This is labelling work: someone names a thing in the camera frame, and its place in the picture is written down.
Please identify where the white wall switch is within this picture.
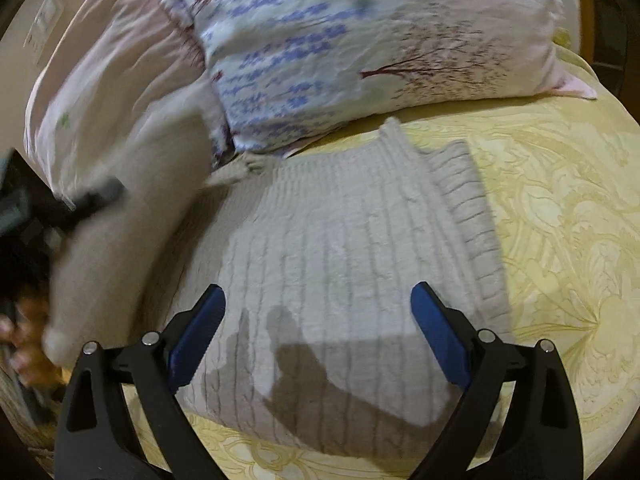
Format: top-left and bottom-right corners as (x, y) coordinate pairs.
(24, 0), (67, 67)

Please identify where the yellow patterned bedspread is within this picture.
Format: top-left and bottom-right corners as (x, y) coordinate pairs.
(0, 27), (640, 480)

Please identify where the white lavender-print pillow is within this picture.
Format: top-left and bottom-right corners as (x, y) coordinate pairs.
(24, 0), (236, 198)

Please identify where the beige cable-knit sweater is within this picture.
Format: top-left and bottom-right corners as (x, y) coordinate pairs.
(41, 80), (517, 462)

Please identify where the person's left hand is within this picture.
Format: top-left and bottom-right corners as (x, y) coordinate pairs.
(0, 294), (63, 392)

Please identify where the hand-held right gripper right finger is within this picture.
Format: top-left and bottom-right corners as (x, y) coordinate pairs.
(410, 281), (586, 480)

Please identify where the tree-print floral pillow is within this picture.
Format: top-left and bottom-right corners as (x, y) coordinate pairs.
(150, 0), (599, 157)

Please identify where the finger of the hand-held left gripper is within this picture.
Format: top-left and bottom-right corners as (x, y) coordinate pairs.
(62, 176), (126, 228)

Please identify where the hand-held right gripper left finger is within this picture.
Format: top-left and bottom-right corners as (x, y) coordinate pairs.
(54, 283), (227, 480)

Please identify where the wooden headboard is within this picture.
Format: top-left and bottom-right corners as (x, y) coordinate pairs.
(571, 0), (632, 83)

